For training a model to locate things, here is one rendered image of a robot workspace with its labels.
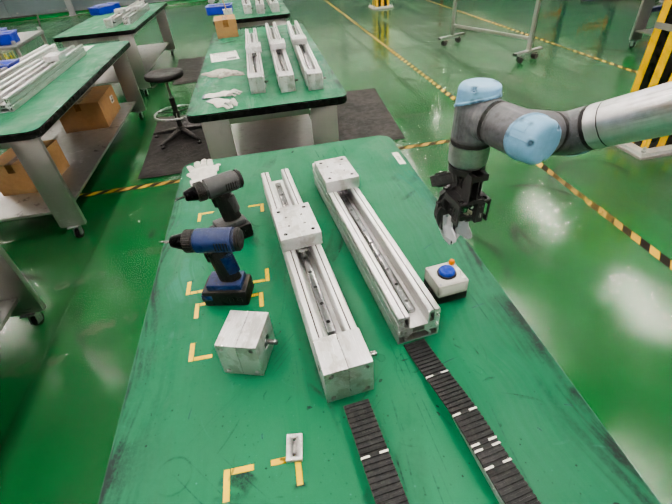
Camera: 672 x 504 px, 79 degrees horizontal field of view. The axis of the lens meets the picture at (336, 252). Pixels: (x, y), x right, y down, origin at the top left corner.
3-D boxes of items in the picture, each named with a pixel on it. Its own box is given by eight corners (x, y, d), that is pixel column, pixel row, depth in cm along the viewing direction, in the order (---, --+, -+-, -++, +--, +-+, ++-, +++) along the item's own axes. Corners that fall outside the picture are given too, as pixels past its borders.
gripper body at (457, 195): (454, 230, 83) (462, 178, 75) (434, 208, 89) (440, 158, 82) (487, 222, 84) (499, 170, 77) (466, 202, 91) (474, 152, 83)
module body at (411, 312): (437, 333, 94) (441, 307, 89) (397, 344, 92) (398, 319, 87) (339, 178, 155) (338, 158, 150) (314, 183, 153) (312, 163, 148)
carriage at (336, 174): (359, 194, 134) (359, 175, 130) (327, 200, 132) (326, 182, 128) (345, 173, 146) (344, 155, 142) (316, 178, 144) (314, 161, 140)
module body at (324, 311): (360, 355, 91) (358, 330, 85) (316, 367, 89) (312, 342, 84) (291, 188, 152) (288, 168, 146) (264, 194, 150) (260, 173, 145)
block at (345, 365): (384, 385, 84) (385, 357, 78) (327, 403, 82) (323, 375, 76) (370, 352, 91) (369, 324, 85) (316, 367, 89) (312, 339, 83)
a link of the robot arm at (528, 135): (585, 120, 64) (530, 101, 72) (540, 118, 59) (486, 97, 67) (562, 167, 68) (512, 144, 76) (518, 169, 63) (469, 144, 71)
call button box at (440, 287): (466, 297, 102) (469, 278, 98) (431, 306, 100) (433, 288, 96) (450, 277, 108) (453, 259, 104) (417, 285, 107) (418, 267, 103)
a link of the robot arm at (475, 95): (481, 93, 66) (447, 80, 72) (471, 156, 73) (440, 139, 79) (517, 84, 68) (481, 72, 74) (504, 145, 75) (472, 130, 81)
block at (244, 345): (274, 376, 88) (266, 349, 82) (224, 372, 90) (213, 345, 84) (285, 340, 95) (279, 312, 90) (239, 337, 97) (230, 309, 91)
